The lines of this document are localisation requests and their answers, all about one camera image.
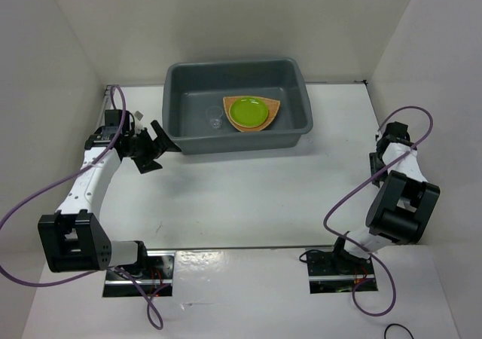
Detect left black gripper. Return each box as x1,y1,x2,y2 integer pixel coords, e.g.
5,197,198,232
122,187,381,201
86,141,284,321
124,120,180,173

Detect clear plastic cups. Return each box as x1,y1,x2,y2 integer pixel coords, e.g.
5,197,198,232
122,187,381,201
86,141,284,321
206,106,224,130

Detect woven bamboo fan-shaped basket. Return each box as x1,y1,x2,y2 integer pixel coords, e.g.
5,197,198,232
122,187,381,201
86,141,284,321
223,96,281,132

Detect green plastic plate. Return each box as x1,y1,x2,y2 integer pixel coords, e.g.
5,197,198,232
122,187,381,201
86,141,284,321
229,96,269,128

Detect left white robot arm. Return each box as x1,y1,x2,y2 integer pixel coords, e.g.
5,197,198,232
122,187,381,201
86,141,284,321
38,109,181,279

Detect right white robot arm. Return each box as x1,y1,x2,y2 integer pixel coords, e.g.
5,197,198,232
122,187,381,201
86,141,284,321
330,122,441,273

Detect grey plastic bin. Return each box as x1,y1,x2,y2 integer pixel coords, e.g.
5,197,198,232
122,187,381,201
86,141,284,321
162,57,313,154

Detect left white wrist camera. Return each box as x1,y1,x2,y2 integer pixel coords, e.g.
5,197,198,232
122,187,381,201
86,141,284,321
131,111,144,134

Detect aluminium table edge rail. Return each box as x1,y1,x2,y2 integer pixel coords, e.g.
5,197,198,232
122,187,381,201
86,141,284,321
96,85,112,127

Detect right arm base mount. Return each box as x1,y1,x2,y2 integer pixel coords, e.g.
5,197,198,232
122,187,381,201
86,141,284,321
298,249,378,295

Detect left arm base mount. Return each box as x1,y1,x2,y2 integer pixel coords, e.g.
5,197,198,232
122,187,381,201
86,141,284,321
102,249,175,298

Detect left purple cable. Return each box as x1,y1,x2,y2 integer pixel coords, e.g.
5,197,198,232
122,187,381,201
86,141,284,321
0,84,170,331

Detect black cable loop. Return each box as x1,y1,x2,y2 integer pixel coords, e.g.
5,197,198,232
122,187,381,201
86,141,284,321
384,322,415,339

